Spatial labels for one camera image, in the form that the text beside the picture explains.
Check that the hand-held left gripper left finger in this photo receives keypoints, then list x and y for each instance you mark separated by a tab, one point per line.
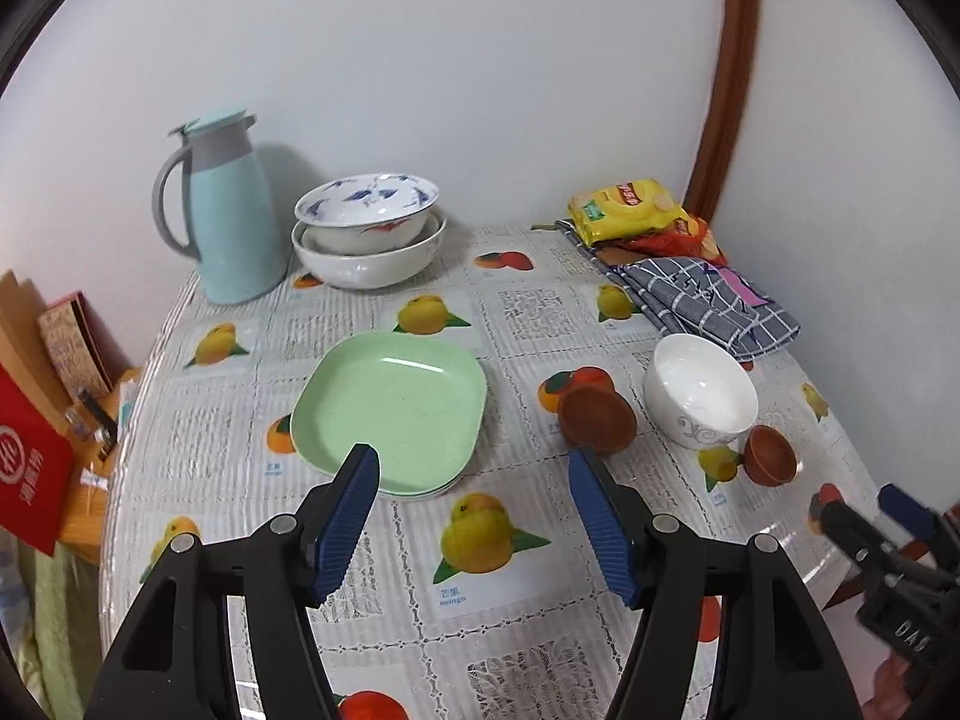
345	517

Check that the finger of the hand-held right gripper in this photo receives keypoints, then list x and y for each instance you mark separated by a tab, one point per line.
907	510
847	529

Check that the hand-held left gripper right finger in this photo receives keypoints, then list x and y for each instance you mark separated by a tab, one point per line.
600	525

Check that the small brown clay bowl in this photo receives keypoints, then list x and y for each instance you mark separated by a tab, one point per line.
769	457
596	420

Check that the blue square plate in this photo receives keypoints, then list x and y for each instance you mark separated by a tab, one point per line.
450	481

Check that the green square plate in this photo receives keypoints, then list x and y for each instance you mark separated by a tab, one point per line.
390	405

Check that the small white bowl grey swirl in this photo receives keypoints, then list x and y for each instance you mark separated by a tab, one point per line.
697	382

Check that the person's right hand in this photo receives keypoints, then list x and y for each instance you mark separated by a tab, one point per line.
889	690

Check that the grey checked cloth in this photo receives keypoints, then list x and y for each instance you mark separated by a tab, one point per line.
712	322

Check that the large white bowl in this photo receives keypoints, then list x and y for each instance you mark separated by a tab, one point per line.
367	274

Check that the teal and white box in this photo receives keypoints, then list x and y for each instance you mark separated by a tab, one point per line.
127	405

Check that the wooden side table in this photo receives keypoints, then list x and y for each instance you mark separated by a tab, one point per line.
82	517

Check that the small dark bottle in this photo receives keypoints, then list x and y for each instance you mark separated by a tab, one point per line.
97	424

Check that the pink paper label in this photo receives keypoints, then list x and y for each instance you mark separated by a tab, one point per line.
739	286

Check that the red snack bag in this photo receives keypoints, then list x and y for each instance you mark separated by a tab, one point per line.
694	240

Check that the green towel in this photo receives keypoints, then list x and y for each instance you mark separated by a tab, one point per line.
60	630

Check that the light blue thermos jug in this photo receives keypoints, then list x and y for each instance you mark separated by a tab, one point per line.
232	232

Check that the red paper bag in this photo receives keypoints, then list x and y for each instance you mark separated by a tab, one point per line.
30	465

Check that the yellow snack bag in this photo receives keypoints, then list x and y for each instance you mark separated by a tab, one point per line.
626	206

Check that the blue patterned white bowl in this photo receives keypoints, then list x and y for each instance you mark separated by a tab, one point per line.
367	195

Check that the patterned cardboard box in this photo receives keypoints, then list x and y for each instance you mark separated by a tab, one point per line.
67	337

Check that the light blue cloth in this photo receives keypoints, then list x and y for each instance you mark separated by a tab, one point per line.
11	577

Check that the brown wooden door frame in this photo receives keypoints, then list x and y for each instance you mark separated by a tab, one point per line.
739	52

